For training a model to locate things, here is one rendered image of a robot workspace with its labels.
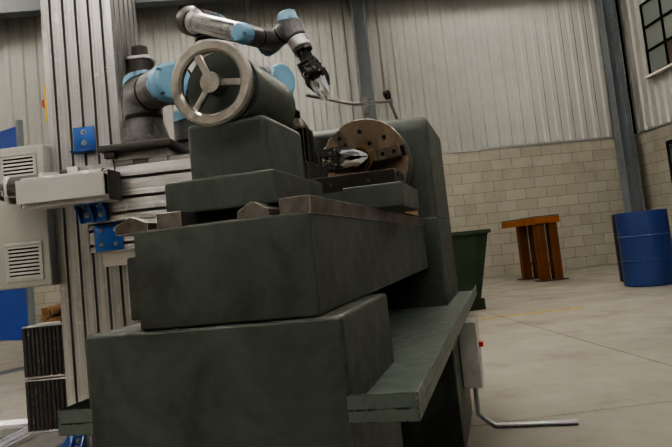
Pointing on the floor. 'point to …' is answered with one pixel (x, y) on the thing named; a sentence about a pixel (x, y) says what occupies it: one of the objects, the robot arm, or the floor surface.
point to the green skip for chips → (470, 262)
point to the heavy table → (538, 247)
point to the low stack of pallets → (51, 313)
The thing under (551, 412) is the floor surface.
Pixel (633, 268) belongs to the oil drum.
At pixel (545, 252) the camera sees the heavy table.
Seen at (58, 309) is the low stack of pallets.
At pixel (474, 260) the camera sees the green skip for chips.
